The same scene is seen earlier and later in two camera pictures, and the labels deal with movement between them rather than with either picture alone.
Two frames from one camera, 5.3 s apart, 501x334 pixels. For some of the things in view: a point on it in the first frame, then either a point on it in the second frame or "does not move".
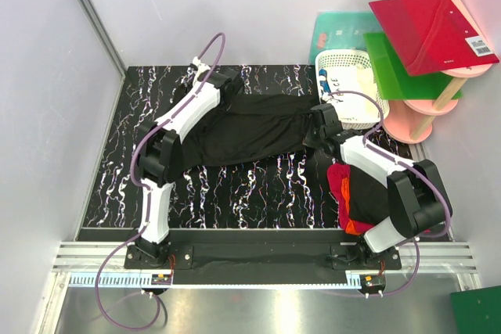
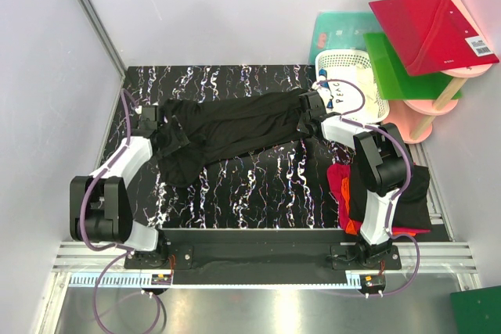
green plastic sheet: [393, 81] does not move
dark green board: [477, 311] does not move
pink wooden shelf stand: [410, 120] does not move
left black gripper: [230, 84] → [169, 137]
